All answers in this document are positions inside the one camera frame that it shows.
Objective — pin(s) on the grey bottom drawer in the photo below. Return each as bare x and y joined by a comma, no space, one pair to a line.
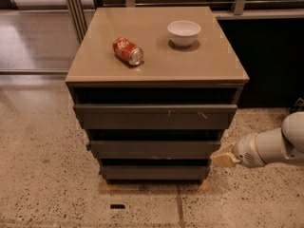
154,170

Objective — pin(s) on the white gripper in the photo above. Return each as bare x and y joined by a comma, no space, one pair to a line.
248,151

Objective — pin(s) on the red soda can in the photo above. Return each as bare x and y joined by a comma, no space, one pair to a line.
128,51

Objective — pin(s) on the grey drawer cabinet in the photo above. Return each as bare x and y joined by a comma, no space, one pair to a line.
206,73

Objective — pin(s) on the white bowl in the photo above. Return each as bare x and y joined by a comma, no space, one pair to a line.
183,33

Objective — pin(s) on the dark object by wall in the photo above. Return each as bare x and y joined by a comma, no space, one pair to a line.
298,105

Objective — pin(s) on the grey top drawer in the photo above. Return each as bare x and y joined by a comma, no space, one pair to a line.
155,116

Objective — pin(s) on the grey drawer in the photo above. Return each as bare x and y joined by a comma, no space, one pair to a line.
154,170
154,144
155,116

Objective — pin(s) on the grey middle drawer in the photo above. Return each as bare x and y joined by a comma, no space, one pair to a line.
154,144

